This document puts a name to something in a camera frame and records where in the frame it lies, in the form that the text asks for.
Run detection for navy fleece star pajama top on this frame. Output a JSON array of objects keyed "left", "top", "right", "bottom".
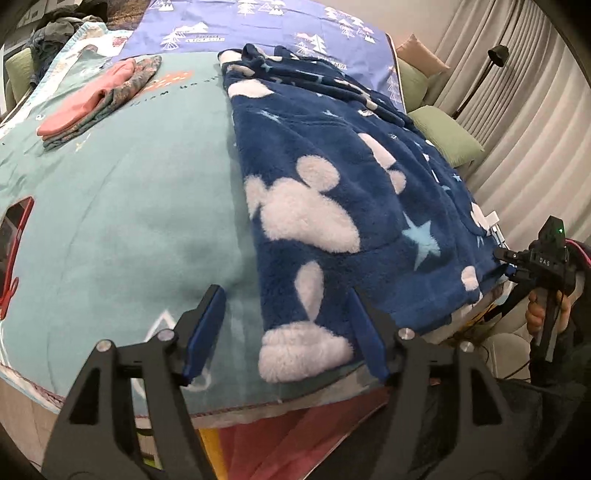
[{"left": 218, "top": 44, "right": 502, "bottom": 383}]

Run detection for dark brown bed cover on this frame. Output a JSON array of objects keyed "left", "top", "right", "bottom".
[{"left": 106, "top": 0, "right": 151, "bottom": 31}]

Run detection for green pillow front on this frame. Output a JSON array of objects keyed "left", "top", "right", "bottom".
[{"left": 409, "top": 105, "right": 485, "bottom": 167}]

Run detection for folded coral garment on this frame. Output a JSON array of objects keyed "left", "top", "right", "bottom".
[{"left": 37, "top": 59, "right": 135, "bottom": 139}]

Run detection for folded floral garment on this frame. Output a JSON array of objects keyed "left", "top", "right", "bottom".
[{"left": 40, "top": 55, "right": 162, "bottom": 150}]

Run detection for peach pillow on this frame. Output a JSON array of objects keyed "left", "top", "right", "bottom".
[{"left": 396, "top": 34, "right": 450, "bottom": 78}]

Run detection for green pillow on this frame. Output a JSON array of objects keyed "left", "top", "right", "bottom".
[
  {"left": 409, "top": 105, "right": 485, "bottom": 167},
  {"left": 398, "top": 59, "right": 429, "bottom": 112}
]

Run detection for black floor lamp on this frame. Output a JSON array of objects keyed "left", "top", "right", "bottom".
[{"left": 452, "top": 44, "right": 510, "bottom": 120}]

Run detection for person right hand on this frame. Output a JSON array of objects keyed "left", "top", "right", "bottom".
[{"left": 525, "top": 290, "right": 571, "bottom": 336}]

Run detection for purple tree print sheet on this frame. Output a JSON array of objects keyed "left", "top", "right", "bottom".
[{"left": 118, "top": 0, "right": 406, "bottom": 111}]

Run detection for green pillow rear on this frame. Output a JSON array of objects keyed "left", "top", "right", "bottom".
[{"left": 398, "top": 59, "right": 429, "bottom": 112}]

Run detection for green cushion left side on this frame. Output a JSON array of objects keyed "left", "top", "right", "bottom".
[{"left": 4, "top": 47, "right": 34, "bottom": 109}]

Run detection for beige pleated curtain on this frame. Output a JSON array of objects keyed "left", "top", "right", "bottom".
[{"left": 427, "top": 1, "right": 590, "bottom": 248}]

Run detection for teal patterned blanket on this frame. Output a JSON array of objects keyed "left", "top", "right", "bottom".
[{"left": 1, "top": 50, "right": 361, "bottom": 415}]

